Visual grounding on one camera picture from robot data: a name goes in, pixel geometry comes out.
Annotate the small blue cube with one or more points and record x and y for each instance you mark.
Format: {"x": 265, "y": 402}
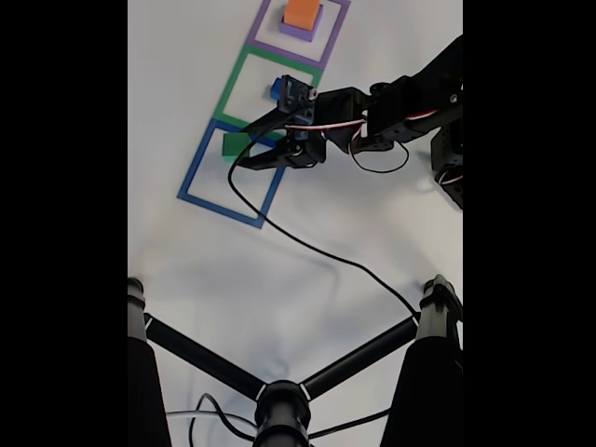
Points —
{"x": 275, "y": 89}

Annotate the green square block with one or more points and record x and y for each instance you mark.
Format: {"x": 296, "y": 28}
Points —
{"x": 233, "y": 144}

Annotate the orange square block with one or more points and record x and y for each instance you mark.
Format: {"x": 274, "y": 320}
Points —
{"x": 302, "y": 11}

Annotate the purple square block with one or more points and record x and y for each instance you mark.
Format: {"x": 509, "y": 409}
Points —
{"x": 298, "y": 32}

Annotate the black tripod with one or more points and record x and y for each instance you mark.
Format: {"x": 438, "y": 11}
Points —
{"x": 281, "y": 410}

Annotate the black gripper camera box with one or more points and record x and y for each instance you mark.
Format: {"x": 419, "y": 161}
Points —
{"x": 293, "y": 95}

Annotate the green square frame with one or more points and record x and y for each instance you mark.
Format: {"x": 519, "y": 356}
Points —
{"x": 228, "y": 88}

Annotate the purple square frame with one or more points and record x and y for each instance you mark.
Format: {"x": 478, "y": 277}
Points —
{"x": 279, "y": 53}

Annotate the blue square frame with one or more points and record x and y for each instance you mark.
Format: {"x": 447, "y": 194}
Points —
{"x": 195, "y": 163}

